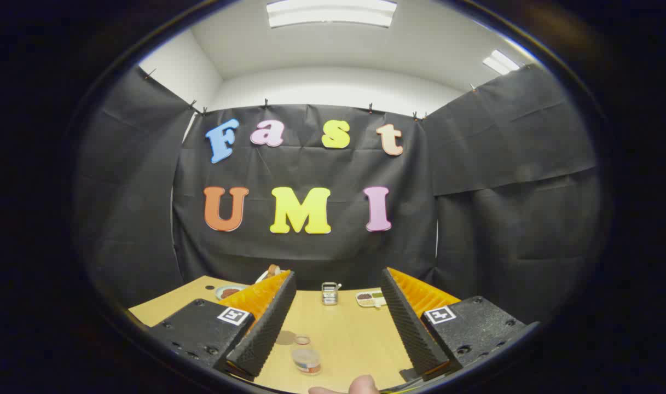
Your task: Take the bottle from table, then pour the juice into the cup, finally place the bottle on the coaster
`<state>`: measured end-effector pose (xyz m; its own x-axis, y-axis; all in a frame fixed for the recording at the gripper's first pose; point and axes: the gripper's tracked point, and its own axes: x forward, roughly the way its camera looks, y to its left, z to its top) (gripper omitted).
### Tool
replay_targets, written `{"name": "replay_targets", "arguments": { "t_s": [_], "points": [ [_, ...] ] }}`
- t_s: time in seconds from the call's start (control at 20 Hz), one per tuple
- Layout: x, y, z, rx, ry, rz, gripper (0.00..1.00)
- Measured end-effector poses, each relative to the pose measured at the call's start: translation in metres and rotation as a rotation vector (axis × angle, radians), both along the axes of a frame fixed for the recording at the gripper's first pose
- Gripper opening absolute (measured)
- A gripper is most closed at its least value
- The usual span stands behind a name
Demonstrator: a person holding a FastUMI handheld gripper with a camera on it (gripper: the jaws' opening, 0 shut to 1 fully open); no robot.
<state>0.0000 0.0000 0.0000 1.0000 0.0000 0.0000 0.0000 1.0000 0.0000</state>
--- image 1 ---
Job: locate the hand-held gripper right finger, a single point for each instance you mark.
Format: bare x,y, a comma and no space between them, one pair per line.
409,323

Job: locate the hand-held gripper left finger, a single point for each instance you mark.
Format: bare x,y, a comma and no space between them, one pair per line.
267,323

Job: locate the clear plastic juice bottle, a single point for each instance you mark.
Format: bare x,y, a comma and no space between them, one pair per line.
306,358

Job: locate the white divided snack tray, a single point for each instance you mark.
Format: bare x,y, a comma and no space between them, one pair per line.
370,299

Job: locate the white toaster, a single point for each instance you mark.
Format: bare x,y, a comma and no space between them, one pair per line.
262,276

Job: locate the pale green plate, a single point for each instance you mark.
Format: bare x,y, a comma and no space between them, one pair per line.
230,292

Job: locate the bread slice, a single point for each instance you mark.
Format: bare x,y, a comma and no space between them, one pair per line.
273,269

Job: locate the wooden table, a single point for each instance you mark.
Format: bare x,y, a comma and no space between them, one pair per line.
343,323

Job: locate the small ceiling light panel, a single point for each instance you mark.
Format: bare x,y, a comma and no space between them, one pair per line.
501,61

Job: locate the long ceiling light panel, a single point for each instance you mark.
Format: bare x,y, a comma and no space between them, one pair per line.
331,12

